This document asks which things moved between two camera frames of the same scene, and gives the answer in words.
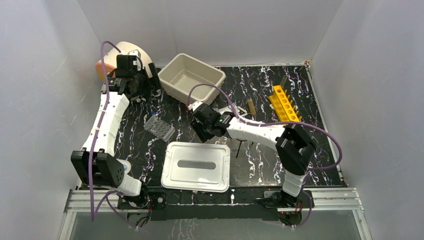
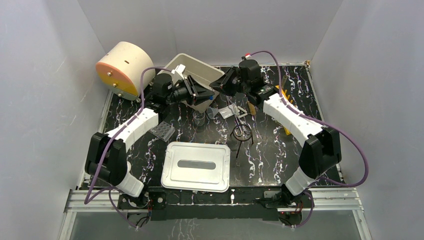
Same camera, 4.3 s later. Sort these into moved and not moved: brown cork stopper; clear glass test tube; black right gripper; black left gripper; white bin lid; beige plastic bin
Moved: black left gripper; black right gripper
Not moved: clear glass test tube; white bin lid; brown cork stopper; beige plastic bin
